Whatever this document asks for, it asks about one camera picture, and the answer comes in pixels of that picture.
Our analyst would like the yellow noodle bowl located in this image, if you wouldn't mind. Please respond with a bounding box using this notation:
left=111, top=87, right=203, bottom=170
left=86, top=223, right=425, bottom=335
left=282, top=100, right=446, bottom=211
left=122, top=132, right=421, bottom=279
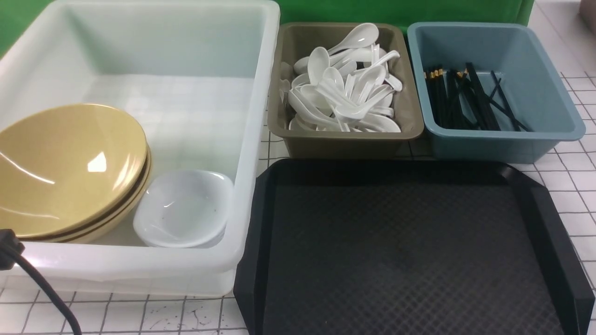
left=0, top=104, right=150, bottom=239

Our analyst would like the large white plastic tub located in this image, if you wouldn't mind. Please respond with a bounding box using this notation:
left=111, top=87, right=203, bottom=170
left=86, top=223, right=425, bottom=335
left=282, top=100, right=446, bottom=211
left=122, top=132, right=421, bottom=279
left=1, top=0, right=280, bottom=297

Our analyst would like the yellow bowl stacked bottom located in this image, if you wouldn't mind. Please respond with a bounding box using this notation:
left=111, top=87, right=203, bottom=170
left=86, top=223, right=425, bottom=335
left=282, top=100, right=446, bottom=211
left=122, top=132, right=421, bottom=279
left=61, top=154, right=153, bottom=243

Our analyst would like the black plastic serving tray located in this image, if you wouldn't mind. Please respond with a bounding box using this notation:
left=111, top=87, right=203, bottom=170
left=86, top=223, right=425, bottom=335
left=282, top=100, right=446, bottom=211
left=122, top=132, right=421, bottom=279
left=233, top=159, right=595, bottom=335

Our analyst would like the white spoon top of pile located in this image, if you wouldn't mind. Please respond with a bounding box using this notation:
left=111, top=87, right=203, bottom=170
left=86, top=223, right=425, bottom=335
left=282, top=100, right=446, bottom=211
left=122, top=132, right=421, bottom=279
left=328, top=23, right=379, bottom=55

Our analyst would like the white spoon upright in pile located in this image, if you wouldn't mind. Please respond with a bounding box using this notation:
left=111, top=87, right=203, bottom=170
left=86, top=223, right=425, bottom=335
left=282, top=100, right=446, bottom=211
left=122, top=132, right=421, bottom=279
left=307, top=47, right=330, bottom=86

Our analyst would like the black chopstick crossing in bin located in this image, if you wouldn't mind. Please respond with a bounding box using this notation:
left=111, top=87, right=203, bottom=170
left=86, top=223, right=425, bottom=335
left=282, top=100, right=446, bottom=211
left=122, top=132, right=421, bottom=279
left=490, top=70, right=522, bottom=132

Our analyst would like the white soup spoon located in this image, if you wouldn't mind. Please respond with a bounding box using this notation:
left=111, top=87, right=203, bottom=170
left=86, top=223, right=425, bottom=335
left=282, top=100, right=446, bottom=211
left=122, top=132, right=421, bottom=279
left=333, top=85, right=395, bottom=122

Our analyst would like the black cable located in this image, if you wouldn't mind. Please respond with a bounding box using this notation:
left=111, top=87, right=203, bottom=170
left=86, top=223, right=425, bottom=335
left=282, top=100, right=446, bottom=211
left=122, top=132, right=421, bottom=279
left=0, top=244, right=83, bottom=335

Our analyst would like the olive green spoon bin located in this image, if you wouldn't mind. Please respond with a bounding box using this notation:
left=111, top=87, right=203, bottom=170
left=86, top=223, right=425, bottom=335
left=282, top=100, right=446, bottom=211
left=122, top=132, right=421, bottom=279
left=268, top=22, right=424, bottom=159

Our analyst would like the white square side dish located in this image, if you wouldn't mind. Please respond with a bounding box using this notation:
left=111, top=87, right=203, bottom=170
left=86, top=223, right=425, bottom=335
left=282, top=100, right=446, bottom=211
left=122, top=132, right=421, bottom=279
left=133, top=169, right=234, bottom=247

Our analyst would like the black chopstick thick in bin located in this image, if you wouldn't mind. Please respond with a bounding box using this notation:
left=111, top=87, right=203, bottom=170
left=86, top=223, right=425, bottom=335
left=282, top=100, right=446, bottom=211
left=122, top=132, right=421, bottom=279
left=466, top=62, right=501, bottom=131

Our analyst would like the white square dish in tub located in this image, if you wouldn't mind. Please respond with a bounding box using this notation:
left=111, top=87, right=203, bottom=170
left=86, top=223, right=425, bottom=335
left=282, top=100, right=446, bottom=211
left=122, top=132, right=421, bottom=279
left=138, top=228, right=225, bottom=249

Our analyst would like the blue chopstick bin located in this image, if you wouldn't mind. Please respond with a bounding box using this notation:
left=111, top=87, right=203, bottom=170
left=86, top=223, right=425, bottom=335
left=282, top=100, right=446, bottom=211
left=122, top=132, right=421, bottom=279
left=407, top=22, right=586, bottom=165

